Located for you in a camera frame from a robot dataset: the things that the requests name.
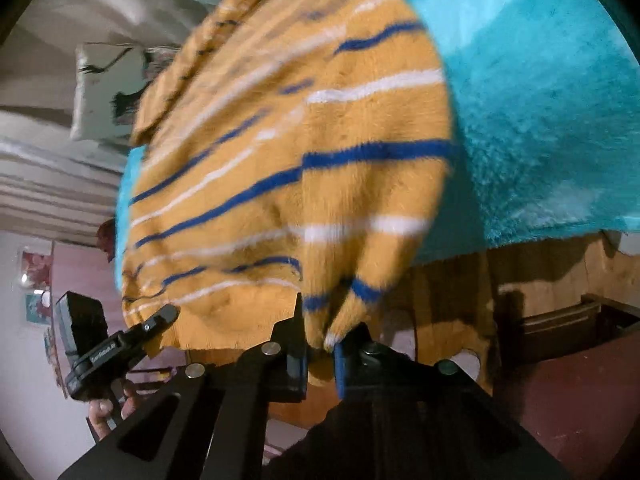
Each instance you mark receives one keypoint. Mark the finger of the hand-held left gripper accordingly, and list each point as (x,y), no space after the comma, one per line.
(155,322)

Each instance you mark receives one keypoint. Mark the dark wooden furniture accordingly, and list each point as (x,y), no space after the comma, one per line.
(580,325)

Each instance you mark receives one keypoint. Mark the mustard striped sweater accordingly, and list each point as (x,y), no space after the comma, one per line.
(300,170)

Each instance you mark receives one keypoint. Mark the teal printed plush blanket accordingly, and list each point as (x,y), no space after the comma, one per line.
(525,110)

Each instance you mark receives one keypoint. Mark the wall poster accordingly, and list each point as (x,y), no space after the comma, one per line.
(35,280)

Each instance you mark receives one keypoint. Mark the person's left hand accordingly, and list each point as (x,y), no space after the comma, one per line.
(107,412)

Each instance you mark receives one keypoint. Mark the small bird print pillow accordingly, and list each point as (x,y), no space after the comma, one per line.
(107,90)

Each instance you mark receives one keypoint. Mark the dark red object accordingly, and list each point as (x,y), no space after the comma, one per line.
(106,240)

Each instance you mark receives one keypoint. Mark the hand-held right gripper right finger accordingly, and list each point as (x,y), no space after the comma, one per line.
(340,370)

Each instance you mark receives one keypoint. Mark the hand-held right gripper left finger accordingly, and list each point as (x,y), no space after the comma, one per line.
(300,372)

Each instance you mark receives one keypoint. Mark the wooden bed frame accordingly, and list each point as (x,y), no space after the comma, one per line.
(525,270)

